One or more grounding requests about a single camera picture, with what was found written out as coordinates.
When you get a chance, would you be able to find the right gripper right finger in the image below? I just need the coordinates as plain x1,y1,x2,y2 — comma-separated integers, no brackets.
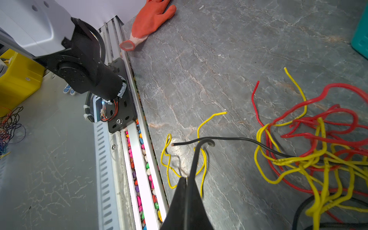
186,174,214,230

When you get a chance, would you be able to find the yellow box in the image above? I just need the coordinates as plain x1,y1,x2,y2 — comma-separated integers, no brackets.
1,49,45,116

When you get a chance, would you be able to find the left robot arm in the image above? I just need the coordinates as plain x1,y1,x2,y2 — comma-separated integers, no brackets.
1,1,127,101

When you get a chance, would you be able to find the black cable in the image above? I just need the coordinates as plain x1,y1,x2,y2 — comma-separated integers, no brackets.
172,136,297,230

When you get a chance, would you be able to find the teal plastic basket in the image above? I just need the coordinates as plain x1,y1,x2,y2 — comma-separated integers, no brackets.
351,4,368,59

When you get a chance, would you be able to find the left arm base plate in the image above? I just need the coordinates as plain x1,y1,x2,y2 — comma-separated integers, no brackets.
100,58,137,133

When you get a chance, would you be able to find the cable bundle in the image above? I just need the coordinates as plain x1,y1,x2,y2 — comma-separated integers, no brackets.
251,67,368,230

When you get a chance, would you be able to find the red rubber glove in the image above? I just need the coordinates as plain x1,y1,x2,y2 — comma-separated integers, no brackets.
119,0,176,51

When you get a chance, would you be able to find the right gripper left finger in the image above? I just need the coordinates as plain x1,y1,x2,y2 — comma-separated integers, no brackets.
161,177,187,230

